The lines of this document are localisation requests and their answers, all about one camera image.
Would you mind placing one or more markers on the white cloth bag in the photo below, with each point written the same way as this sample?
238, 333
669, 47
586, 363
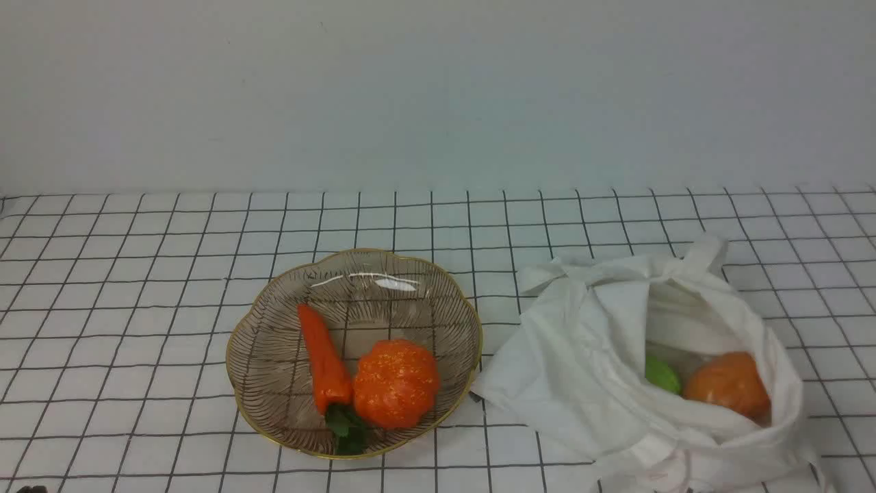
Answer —
575, 372

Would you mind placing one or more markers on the green leafy vegetable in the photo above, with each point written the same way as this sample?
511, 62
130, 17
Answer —
662, 375

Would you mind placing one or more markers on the orange round vegetable in bag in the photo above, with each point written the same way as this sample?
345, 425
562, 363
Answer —
730, 381

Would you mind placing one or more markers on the glass bowl with gold rim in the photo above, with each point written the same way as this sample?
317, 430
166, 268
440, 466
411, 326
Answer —
363, 295

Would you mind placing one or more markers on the orange glittery pumpkin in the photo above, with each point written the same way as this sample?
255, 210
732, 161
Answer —
396, 384

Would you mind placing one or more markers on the orange carrot with green top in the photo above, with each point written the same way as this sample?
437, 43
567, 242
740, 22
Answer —
332, 385

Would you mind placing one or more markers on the black object at bottom edge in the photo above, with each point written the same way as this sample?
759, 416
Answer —
32, 489

